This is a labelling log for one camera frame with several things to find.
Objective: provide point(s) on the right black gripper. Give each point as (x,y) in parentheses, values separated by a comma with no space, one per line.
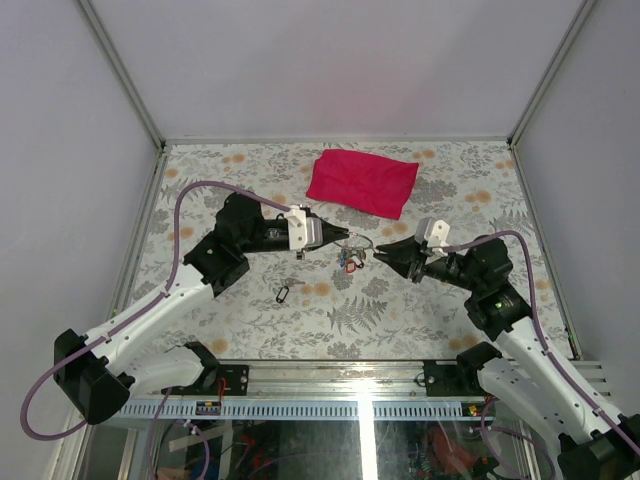
(406,256)

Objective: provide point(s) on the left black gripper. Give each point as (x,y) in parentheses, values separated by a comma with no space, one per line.
(329,232)

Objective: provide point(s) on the keyring with coloured tags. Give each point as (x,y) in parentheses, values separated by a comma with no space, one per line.
(353,251)

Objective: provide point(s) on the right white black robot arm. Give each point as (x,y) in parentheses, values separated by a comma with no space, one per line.
(586,436)

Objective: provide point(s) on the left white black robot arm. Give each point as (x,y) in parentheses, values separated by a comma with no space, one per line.
(104,368)

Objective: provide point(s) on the folded red cloth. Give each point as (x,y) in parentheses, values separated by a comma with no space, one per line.
(370,183)

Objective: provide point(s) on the key with black tag left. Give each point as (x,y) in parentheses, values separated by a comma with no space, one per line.
(285,288)

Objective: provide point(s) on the floral patterned table mat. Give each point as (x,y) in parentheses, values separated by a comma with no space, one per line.
(372,313)

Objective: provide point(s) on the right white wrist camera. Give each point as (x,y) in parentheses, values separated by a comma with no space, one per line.
(432,233)

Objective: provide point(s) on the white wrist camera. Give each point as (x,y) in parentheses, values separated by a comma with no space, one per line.
(432,233)
(304,231)

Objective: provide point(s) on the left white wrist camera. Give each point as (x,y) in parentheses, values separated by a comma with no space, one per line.
(304,231)

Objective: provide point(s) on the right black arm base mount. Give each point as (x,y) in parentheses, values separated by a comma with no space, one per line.
(458,378)

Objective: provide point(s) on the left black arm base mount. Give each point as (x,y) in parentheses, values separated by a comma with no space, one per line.
(228,380)

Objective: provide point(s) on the aluminium front rail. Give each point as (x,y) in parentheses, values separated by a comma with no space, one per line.
(281,380)

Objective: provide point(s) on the blue slotted cable duct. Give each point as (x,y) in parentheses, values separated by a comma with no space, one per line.
(247,409)

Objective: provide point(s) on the left aluminium frame post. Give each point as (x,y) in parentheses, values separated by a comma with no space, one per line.
(98,30)

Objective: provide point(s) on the aluminium frame post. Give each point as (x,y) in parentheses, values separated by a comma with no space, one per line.
(577,24)
(98,30)

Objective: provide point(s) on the right aluminium frame post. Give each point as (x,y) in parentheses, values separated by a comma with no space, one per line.
(577,24)

